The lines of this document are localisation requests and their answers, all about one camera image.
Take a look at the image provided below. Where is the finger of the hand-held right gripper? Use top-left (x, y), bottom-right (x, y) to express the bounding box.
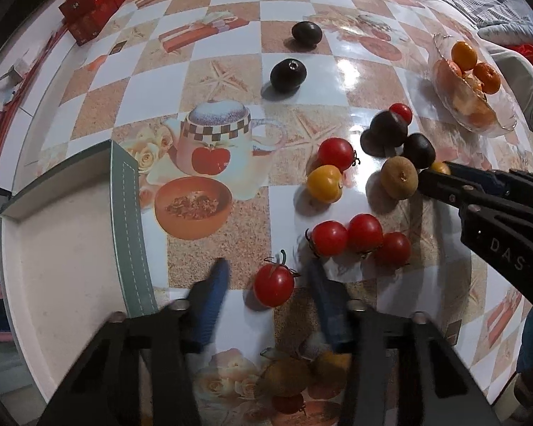
top-left (443, 161), bottom-right (533, 208)
top-left (419, 169), bottom-right (517, 210)

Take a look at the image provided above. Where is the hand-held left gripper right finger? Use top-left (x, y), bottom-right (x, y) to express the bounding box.
top-left (308, 260), bottom-right (500, 426)

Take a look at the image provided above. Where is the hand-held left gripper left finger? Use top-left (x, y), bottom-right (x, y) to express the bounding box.
top-left (38, 257), bottom-right (232, 426)

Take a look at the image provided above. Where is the brown round fruit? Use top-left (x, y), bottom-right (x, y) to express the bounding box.
top-left (380, 156), bottom-right (419, 199)

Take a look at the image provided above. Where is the red cherry tomato long stem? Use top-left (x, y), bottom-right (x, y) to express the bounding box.
top-left (253, 251), bottom-right (300, 308)

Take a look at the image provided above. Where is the small red cherry tomato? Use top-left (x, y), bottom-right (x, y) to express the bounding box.
top-left (388, 102), bottom-right (413, 126)

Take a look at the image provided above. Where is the white tray box green rim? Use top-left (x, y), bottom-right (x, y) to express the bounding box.
top-left (0, 139), bottom-right (161, 402)

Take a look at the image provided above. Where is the dark purple plum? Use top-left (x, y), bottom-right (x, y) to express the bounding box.
top-left (402, 133), bottom-right (437, 170)
top-left (269, 59), bottom-right (307, 94)
top-left (291, 21), bottom-right (323, 51)
top-left (360, 111), bottom-right (409, 157)

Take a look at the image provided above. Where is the clear glass bowl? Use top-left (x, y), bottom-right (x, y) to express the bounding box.
top-left (432, 33), bottom-right (518, 133)

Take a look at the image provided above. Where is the orange mandarin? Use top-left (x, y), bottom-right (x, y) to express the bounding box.
top-left (453, 75), bottom-right (494, 127)
top-left (452, 41), bottom-right (478, 71)
top-left (472, 62), bottom-right (502, 95)
top-left (435, 60), bottom-right (463, 84)

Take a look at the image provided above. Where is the small white carton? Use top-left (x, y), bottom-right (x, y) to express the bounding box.
top-left (0, 64), bottom-right (25, 85)

